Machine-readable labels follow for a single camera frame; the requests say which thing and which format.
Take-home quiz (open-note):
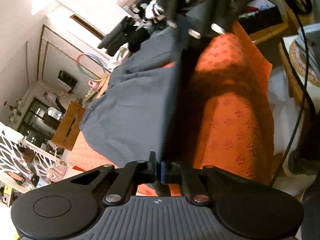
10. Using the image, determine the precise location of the dark grey garment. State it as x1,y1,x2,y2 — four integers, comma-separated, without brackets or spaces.
80,27,194,167

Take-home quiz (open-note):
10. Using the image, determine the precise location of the stack of dark folded clothes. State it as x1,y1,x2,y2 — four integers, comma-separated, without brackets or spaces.
98,16,137,56

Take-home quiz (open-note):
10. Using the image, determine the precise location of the striped navy white sweater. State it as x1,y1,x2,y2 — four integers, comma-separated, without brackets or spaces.
145,0,165,21

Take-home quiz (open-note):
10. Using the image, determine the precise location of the black storage box with items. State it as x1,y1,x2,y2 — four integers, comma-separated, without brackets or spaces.
238,0,283,34

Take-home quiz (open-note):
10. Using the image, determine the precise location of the black rolled garment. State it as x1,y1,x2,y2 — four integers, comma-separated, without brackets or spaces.
128,28,151,53

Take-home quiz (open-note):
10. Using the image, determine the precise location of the orange patterned table mat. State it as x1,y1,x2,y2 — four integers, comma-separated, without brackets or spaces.
68,23,274,185

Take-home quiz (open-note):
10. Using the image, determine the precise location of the pink kettlebell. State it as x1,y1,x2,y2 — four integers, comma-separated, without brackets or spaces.
88,80,99,90

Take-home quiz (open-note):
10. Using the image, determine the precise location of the colourful hula hoop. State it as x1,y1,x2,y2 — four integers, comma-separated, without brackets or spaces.
76,53,109,82

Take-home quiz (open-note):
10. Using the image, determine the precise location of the black cable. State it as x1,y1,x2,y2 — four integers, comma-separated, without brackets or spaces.
269,0,316,186

